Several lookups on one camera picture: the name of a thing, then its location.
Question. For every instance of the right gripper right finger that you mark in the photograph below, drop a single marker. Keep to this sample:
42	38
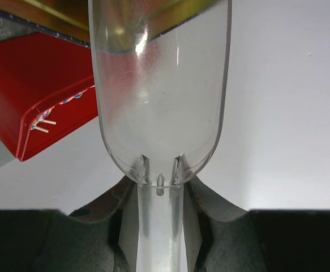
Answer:
220	236

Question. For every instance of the clear plastic scoop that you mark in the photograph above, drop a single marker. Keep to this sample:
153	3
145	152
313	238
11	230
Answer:
160	70

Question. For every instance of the red tray of lollipops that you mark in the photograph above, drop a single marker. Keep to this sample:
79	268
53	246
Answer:
46	92

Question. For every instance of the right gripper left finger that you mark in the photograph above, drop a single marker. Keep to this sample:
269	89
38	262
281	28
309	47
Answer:
100	236

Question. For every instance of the gold tin of star candies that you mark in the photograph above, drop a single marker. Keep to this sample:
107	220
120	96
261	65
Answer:
68	17

